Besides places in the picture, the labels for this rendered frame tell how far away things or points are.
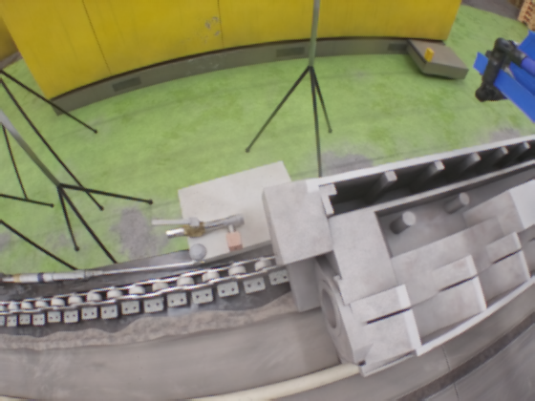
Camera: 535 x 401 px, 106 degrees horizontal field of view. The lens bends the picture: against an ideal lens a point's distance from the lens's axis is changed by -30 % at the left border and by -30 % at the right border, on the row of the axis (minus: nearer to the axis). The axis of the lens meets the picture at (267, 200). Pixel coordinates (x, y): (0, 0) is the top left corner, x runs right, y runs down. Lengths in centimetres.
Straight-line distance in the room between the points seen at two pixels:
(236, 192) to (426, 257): 48
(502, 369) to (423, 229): 49
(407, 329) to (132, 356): 60
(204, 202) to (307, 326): 40
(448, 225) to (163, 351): 73
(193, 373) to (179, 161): 149
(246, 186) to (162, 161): 127
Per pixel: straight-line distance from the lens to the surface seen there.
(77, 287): 84
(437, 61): 307
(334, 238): 52
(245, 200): 74
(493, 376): 91
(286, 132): 201
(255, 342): 68
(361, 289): 52
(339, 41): 288
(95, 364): 81
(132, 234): 176
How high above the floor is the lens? 142
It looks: 59 degrees down
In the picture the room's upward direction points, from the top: 1 degrees counter-clockwise
